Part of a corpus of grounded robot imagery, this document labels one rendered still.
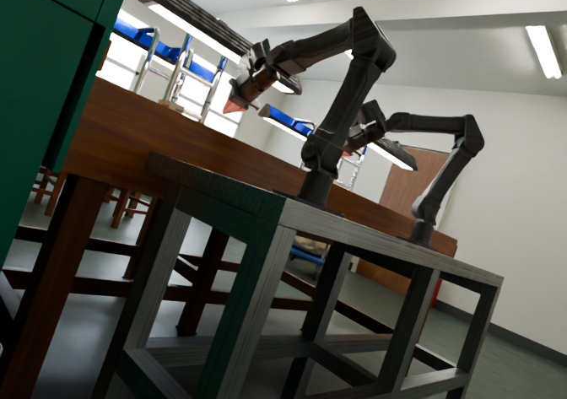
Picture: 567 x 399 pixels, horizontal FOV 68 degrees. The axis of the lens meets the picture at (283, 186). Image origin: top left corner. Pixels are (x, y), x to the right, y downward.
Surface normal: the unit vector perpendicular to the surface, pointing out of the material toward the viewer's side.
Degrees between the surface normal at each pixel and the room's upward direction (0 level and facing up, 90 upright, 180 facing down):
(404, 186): 90
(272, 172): 90
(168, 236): 90
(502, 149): 90
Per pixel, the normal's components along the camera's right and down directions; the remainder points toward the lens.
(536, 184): -0.64, -0.25
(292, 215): 0.69, 0.22
